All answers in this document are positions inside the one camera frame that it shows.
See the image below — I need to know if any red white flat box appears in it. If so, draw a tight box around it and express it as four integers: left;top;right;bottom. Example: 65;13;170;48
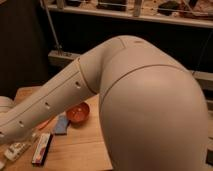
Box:
31;133;53;166

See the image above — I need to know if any white bottle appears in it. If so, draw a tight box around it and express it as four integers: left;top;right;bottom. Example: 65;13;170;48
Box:
4;134;37;162

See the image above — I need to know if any blue sponge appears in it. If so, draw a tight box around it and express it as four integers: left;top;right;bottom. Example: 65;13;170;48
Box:
53;115;69;135

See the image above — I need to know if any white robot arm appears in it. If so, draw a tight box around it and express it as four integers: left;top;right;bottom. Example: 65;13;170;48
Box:
0;36;208;171

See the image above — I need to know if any orange red bowl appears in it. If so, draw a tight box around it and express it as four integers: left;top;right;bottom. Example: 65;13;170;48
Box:
66;102;90;124

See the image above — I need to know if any grey metal pole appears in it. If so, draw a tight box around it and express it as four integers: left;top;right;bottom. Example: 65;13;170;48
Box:
42;0;62;52

